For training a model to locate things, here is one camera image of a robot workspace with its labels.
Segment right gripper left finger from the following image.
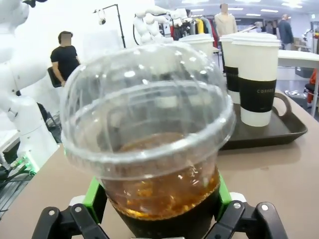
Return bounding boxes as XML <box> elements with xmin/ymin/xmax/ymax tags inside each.
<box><xmin>29</xmin><ymin>175</ymin><xmax>110</xmax><ymax>239</ymax></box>

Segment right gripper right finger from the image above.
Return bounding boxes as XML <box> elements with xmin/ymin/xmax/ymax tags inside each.
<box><xmin>204</xmin><ymin>174</ymin><xmax>291</xmax><ymax>239</ymax></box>

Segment clear dome-lid iced coffee cup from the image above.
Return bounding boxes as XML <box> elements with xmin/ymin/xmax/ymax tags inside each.
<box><xmin>59</xmin><ymin>41</ymin><xmax>237</xmax><ymax>239</ymax></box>

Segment white lidded paper coffee cup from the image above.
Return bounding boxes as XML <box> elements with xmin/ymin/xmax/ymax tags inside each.
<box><xmin>231</xmin><ymin>33</ymin><xmax>282</xmax><ymax>127</ymax></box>
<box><xmin>220</xmin><ymin>34</ymin><xmax>241</xmax><ymax>105</ymax></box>
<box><xmin>178</xmin><ymin>34</ymin><xmax>215</xmax><ymax>65</ymax></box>

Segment dark brown serving tray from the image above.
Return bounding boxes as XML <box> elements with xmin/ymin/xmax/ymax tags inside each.
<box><xmin>219</xmin><ymin>92</ymin><xmax>309</xmax><ymax>151</ymax></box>

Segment black chair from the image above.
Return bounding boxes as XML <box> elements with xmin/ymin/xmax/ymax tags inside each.
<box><xmin>47</xmin><ymin>67</ymin><xmax>63</xmax><ymax>88</ymax></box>

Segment person in black shirt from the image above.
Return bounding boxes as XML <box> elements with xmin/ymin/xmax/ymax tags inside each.
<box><xmin>49</xmin><ymin>31</ymin><xmax>81</xmax><ymax>88</ymax></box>

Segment person in orange clothes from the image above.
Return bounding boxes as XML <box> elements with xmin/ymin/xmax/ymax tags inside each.
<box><xmin>305</xmin><ymin>68</ymin><xmax>319</xmax><ymax>108</ymax></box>

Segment white background table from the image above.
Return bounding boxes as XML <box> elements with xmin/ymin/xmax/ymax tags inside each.
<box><xmin>278</xmin><ymin>49</ymin><xmax>319</xmax><ymax>68</ymax></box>

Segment black light stand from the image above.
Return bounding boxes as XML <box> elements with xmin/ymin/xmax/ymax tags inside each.
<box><xmin>93</xmin><ymin>3</ymin><xmax>127</xmax><ymax>49</ymax></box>

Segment mannequin in beige hoodie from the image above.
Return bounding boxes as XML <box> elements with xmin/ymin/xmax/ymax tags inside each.
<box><xmin>214</xmin><ymin>3</ymin><xmax>238</xmax><ymax>38</ymax></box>

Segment clothes rack with garments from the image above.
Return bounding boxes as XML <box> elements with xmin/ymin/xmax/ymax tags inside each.
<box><xmin>171</xmin><ymin>14</ymin><xmax>217</xmax><ymax>40</ymax></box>

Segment person in dark jacket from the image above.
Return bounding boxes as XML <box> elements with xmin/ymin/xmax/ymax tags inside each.
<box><xmin>277</xmin><ymin>13</ymin><xmax>295</xmax><ymax>50</ymax></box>

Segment aluminium profile rail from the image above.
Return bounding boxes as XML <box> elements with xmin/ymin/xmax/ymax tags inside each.
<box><xmin>0</xmin><ymin>179</ymin><xmax>30</xmax><ymax>217</ymax></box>

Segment black cables at robot base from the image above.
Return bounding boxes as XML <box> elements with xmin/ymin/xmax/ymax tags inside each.
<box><xmin>0</xmin><ymin>161</ymin><xmax>35</xmax><ymax>190</ymax></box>

